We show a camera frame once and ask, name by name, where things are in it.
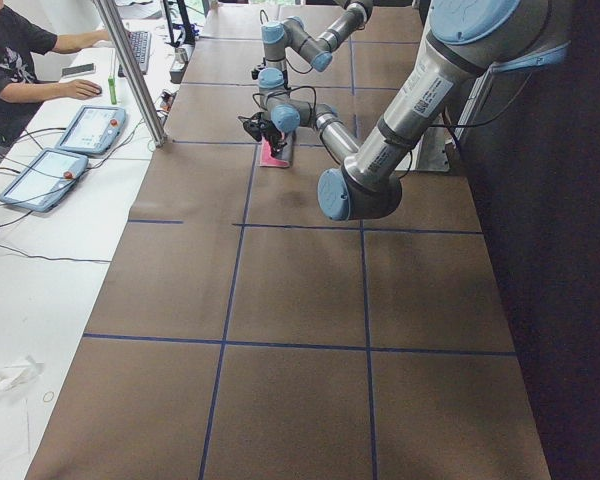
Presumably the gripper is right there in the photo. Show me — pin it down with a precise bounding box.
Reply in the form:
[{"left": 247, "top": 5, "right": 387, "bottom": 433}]
[{"left": 262, "top": 120, "right": 287, "bottom": 156}]

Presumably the pink and grey towel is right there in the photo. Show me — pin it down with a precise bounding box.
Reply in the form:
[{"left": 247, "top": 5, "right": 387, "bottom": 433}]
[{"left": 258, "top": 133, "right": 296, "bottom": 168}]

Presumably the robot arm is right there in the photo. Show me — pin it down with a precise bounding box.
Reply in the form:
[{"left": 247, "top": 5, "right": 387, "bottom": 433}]
[
  {"left": 243, "top": 1, "right": 574, "bottom": 221},
  {"left": 261, "top": 0, "right": 374, "bottom": 74}
]

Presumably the person hand on mouse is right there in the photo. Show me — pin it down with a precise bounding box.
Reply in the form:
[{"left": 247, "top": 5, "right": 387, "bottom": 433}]
[{"left": 64, "top": 79, "right": 99, "bottom": 100}]

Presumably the orange black connector box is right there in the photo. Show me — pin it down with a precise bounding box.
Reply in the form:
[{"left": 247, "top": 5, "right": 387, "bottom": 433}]
[{"left": 160, "top": 90, "right": 176, "bottom": 112}]

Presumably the metal cup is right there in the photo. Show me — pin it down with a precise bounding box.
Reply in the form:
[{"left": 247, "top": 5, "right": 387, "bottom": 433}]
[{"left": 174, "top": 47, "right": 188, "bottom": 64}]

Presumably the black keyboard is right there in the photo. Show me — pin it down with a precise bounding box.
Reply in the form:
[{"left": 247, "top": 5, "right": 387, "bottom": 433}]
[{"left": 127, "top": 31, "right": 151, "bottom": 75}]

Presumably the far teach pendant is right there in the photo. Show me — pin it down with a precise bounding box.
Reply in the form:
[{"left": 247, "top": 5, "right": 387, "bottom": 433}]
[{"left": 56, "top": 105, "right": 126, "bottom": 155}]

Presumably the teach pendant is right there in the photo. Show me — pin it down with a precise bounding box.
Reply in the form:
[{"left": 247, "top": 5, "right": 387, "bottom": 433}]
[
  {"left": 56, "top": 105, "right": 126, "bottom": 155},
  {"left": 0, "top": 148, "right": 89, "bottom": 213}
]

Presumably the brown paper table cover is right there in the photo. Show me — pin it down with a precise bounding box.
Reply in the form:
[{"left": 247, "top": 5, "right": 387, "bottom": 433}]
[{"left": 27, "top": 4, "right": 549, "bottom": 479}]

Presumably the smartphone on desk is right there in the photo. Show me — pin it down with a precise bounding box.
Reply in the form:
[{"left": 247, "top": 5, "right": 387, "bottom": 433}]
[{"left": 61, "top": 63, "right": 96, "bottom": 78}]

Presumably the near teach pendant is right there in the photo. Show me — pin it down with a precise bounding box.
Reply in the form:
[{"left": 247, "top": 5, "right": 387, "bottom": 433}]
[{"left": 0, "top": 148, "right": 89, "bottom": 213}]

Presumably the seated person black shirt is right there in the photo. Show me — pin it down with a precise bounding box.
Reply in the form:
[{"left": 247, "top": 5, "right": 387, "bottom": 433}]
[{"left": 0, "top": 1, "right": 109, "bottom": 147}]

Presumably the crumpled white tissue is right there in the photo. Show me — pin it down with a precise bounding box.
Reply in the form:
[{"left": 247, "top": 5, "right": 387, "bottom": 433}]
[{"left": 0, "top": 355, "right": 45, "bottom": 393}]

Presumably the white column base plate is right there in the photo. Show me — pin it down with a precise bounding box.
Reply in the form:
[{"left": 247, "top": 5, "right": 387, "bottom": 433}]
[{"left": 410, "top": 127, "right": 451, "bottom": 173}]

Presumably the green handled tool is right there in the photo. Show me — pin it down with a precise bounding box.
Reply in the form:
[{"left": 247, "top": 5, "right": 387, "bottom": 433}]
[{"left": 108, "top": 52, "right": 118, "bottom": 105}]

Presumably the aluminium frame post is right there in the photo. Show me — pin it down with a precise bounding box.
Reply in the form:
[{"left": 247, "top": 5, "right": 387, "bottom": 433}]
[{"left": 94, "top": 0, "right": 167, "bottom": 148}]

